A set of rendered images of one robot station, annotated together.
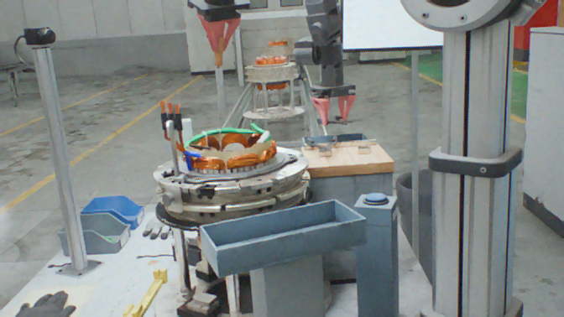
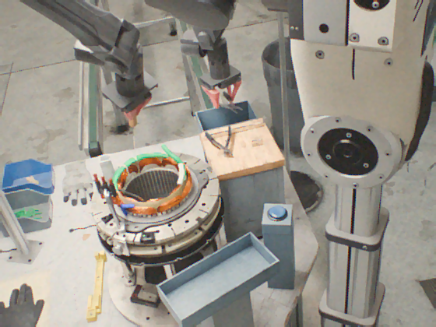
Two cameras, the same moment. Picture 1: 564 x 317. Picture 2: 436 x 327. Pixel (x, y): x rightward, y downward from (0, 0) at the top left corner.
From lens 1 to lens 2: 0.61 m
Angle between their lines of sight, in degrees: 25
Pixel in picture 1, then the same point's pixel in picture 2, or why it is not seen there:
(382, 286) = (285, 267)
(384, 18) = not seen: outside the picture
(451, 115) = (342, 210)
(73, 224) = (13, 226)
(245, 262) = (200, 317)
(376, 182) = (270, 174)
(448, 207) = (339, 260)
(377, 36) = not seen: outside the picture
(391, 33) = not seen: outside the picture
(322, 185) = (228, 184)
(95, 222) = (18, 198)
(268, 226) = (204, 267)
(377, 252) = (280, 249)
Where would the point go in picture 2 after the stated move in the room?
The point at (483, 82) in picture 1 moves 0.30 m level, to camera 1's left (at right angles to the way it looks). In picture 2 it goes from (366, 197) to (205, 238)
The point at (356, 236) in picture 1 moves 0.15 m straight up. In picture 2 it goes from (272, 272) to (268, 225)
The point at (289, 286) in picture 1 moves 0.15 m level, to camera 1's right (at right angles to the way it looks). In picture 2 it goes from (229, 313) to (294, 295)
